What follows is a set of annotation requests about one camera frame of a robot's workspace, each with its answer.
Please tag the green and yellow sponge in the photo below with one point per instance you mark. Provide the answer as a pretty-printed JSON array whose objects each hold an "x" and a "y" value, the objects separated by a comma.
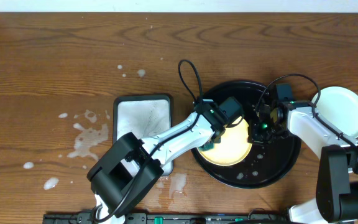
[{"x": 208, "y": 146}]

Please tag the round black tray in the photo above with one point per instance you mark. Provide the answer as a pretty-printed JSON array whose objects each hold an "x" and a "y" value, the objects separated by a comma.
[{"x": 264, "y": 165}]

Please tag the yellow plate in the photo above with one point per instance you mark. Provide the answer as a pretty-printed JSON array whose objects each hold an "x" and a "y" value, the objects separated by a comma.
[{"x": 232, "y": 149}]

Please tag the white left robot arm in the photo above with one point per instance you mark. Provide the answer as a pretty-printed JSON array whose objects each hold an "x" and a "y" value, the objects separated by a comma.
[{"x": 132, "y": 166}]

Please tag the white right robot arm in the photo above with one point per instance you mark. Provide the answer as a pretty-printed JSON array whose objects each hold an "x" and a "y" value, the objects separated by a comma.
[{"x": 336, "y": 197}]

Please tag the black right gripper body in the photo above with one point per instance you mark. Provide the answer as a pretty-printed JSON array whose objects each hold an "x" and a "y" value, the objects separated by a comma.
[{"x": 268, "y": 132}]

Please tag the rectangular black soap tray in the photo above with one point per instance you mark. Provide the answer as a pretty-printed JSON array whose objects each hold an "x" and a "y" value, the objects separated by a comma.
[{"x": 143, "y": 115}]

